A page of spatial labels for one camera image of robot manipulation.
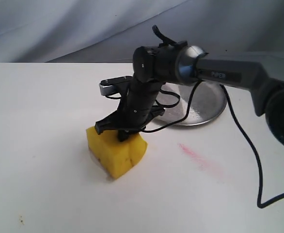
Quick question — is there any black cable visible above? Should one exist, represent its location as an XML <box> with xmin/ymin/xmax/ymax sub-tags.
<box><xmin>103</xmin><ymin>80</ymin><xmax>284</xmax><ymax>209</ymax></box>

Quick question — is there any white backdrop cloth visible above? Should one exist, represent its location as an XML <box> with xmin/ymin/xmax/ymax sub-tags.
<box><xmin>0</xmin><ymin>0</ymin><xmax>284</xmax><ymax>63</ymax></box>

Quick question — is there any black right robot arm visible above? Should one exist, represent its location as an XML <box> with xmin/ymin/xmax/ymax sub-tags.
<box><xmin>95</xmin><ymin>42</ymin><xmax>284</xmax><ymax>145</ymax></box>

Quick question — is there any round stainless steel plate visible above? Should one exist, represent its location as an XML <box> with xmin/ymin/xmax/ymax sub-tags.
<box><xmin>155</xmin><ymin>82</ymin><xmax>227</xmax><ymax>126</ymax></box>

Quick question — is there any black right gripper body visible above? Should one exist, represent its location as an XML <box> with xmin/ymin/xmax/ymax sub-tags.
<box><xmin>117</xmin><ymin>80</ymin><xmax>165</xmax><ymax>129</ymax></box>

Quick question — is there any yellow sponge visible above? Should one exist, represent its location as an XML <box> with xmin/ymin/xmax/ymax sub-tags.
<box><xmin>86</xmin><ymin>127</ymin><xmax>148</xmax><ymax>179</ymax></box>

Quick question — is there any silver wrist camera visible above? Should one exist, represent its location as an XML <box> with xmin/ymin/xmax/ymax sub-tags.
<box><xmin>99</xmin><ymin>76</ymin><xmax>133</xmax><ymax>96</ymax></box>

